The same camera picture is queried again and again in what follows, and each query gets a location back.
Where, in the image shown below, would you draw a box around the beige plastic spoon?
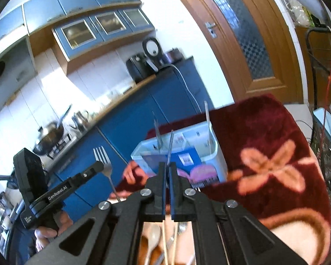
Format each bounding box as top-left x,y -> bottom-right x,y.
144,224 -> 161,265

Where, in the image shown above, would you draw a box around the small steel fork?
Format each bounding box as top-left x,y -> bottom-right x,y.
154,222 -> 187,265

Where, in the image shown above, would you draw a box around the wooden chopstick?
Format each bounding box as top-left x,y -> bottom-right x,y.
171,222 -> 179,265
162,220 -> 169,265

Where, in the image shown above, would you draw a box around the steel fork long handle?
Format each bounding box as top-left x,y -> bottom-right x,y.
93,146 -> 121,202

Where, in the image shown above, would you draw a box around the white handled steel fork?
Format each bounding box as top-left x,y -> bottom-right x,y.
204,100 -> 212,155

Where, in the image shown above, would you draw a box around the blue lower kitchen cabinets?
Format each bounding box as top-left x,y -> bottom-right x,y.
8,56 -> 211,265

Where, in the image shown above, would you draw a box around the person left hand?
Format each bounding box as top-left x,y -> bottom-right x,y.
34,211 -> 73,252

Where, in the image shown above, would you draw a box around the light blue utensil holder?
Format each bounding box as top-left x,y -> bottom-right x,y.
131,121 -> 227,183

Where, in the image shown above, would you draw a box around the steel wok with lid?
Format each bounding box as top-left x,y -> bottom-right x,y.
33,105 -> 72,156

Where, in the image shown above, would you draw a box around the red floral fleece blanket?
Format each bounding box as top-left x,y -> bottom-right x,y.
158,95 -> 331,264

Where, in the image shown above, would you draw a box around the blue pink cardboard label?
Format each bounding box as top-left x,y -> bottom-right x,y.
141,147 -> 219,188

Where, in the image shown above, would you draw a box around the steel kettle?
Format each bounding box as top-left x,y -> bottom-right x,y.
69,110 -> 90,133

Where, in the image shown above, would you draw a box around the grey range hood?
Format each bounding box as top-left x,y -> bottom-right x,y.
0,25 -> 38,111

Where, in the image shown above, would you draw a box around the black air fryer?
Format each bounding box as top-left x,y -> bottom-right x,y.
125,53 -> 156,84

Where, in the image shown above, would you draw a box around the wooden door with glass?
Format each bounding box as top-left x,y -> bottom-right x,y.
181,0 -> 303,104

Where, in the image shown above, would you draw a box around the white power cable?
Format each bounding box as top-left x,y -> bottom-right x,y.
158,63 -> 203,114

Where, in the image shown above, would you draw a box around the blue upper wall cabinets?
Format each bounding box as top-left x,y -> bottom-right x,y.
0,0 -> 155,74

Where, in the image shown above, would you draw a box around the silver door handle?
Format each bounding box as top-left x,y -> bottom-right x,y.
205,22 -> 217,38

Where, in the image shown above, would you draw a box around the black wire rack cart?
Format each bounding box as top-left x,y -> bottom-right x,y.
305,27 -> 331,198

